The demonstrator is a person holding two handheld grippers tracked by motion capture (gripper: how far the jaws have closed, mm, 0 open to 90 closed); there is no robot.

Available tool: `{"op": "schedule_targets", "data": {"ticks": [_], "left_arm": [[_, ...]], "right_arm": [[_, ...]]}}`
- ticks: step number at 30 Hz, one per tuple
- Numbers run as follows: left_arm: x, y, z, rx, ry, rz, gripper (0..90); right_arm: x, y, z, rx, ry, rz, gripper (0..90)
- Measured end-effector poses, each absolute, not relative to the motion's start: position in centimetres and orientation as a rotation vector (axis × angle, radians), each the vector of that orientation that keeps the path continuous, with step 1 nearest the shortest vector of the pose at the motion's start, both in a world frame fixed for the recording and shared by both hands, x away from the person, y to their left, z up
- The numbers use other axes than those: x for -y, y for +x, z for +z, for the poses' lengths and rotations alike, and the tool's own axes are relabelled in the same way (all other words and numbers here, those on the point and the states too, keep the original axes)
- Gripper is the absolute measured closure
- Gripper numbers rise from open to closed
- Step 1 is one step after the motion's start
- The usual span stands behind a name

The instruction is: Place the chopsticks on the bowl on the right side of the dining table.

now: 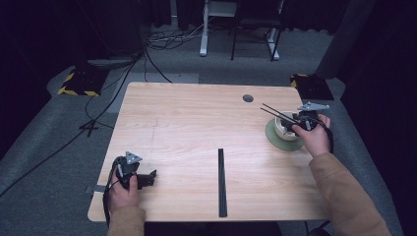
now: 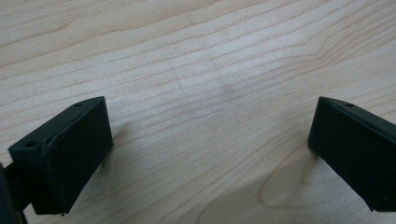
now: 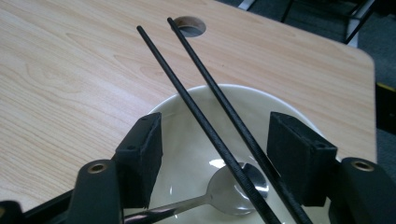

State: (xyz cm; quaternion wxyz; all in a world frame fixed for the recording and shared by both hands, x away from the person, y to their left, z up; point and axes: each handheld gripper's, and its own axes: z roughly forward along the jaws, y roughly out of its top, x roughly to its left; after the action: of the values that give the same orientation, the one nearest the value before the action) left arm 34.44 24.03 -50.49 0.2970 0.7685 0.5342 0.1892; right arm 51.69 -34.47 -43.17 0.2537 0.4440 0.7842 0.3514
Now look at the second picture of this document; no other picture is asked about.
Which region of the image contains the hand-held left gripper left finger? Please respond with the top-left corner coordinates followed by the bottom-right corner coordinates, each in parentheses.
top-left (7, 95), bottom-right (115, 217)

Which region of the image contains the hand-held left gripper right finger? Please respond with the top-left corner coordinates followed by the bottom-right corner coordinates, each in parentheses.
top-left (307, 95), bottom-right (396, 213)

